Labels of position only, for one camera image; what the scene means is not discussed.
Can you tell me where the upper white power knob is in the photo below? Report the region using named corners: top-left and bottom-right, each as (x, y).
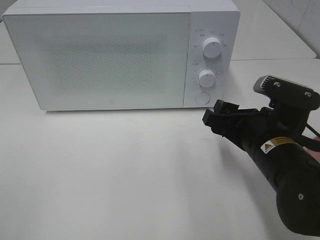
top-left (202, 36), bottom-right (222, 59)

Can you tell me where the white microwave door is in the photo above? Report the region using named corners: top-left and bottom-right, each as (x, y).
top-left (4, 13), bottom-right (190, 111)

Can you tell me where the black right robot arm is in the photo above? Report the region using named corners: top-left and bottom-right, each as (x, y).
top-left (202, 100), bottom-right (320, 237)

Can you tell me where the pink plate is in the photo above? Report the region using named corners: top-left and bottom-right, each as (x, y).
top-left (306, 148), bottom-right (320, 163)

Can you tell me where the lower white timer knob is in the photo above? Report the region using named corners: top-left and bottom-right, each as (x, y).
top-left (198, 69), bottom-right (217, 88)

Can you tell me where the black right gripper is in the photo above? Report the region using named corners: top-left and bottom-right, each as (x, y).
top-left (202, 99), bottom-right (310, 150)

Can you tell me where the white microwave oven body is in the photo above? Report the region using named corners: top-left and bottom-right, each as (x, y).
top-left (2, 0), bottom-right (241, 110)

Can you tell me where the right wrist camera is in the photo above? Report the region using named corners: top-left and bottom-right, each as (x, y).
top-left (253, 75), bottom-right (320, 111)

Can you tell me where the round door release button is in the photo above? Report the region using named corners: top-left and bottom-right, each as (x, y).
top-left (195, 92), bottom-right (211, 105)

